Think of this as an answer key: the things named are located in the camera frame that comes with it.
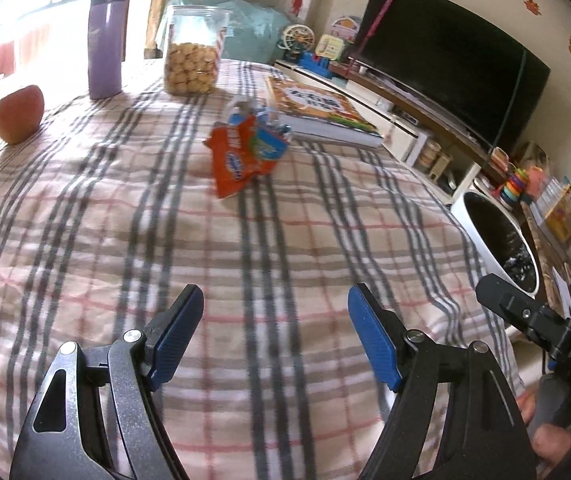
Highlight orange cover book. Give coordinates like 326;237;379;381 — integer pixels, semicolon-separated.
265;76;385;149

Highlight round colourful toy sign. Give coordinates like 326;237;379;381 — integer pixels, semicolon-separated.
330;16;361;42

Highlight light blue plastic cover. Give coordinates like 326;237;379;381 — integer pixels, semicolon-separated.
165;0;296;63

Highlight white bin with black liner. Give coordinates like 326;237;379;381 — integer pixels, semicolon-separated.
450;191;541;296

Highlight person's right hand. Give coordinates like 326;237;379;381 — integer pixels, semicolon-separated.
518;393;571;480

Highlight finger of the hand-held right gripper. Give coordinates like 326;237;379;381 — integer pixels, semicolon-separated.
475;274;571;356

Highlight white paper sheet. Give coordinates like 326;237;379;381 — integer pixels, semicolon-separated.
548;265;571;321

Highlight clear jar of cookies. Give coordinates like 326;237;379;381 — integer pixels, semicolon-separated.
164;5;230;96

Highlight stacking ring toy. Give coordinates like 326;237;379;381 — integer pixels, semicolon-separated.
497;167;529;206

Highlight clear plastic wrapper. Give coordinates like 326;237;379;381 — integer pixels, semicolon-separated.
228;95;293;136

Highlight blue toy blocks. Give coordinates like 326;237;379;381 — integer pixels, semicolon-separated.
299;52;336;77

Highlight marble top sideboard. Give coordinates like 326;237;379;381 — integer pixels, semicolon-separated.
520;200;571;322

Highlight plaid tablecloth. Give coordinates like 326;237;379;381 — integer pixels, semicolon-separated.
0;57;523;480

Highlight round wooden boxes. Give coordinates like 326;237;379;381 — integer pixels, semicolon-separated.
418;140;441;172

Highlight white television stand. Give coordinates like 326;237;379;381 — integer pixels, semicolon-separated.
274;58;491;206

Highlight blue printed snack wrapper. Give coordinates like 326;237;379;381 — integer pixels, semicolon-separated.
251;127;290;161

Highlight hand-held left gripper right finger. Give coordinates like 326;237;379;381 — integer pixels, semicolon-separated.
348;283;536;480

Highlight ferris wheel toy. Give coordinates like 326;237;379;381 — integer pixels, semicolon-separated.
280;25;316;62

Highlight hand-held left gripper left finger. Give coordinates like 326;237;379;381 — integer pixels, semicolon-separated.
9;284;205;480

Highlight orange red fruit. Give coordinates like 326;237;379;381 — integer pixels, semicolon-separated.
0;86;46;146

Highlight black flat television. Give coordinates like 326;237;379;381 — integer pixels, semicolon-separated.
353;0;551;150

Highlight orange snack wrapper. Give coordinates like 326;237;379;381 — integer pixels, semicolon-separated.
208;115;291;200

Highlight window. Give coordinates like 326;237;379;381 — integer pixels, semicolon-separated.
0;0;136;101

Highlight purple drink bottle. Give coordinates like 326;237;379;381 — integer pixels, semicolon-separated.
88;0;126;100

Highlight colourful printed box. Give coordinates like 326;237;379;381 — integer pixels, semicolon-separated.
543;185;571;241

